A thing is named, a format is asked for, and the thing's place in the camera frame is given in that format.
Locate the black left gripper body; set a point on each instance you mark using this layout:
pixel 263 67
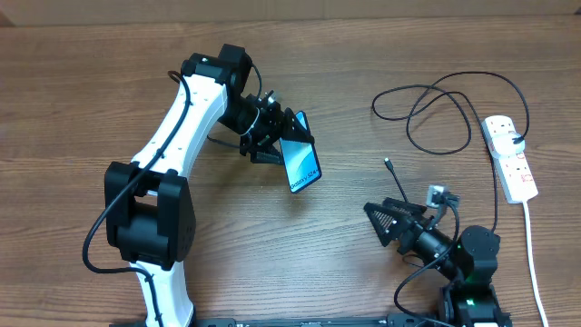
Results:
pixel 265 127

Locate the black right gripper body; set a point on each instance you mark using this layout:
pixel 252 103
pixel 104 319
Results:
pixel 409 239

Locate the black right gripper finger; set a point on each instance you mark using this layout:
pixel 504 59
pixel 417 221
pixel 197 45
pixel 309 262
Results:
pixel 385 219
pixel 398 207

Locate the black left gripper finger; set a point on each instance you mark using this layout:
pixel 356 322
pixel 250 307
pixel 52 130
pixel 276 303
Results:
pixel 266 155
pixel 292 129

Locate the Samsung Galaxy smartphone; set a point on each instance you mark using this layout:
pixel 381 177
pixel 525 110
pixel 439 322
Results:
pixel 301 164

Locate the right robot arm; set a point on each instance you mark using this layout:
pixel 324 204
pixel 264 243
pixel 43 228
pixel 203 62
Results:
pixel 468 260

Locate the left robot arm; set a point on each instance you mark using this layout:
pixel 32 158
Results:
pixel 149 215

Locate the white charger plug adapter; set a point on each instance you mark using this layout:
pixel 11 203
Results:
pixel 505 145

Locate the white power strip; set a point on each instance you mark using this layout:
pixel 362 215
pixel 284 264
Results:
pixel 514 172

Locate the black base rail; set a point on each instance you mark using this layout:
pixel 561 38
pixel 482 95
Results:
pixel 308 322

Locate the cardboard wall panel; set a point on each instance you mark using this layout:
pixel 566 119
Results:
pixel 119 12

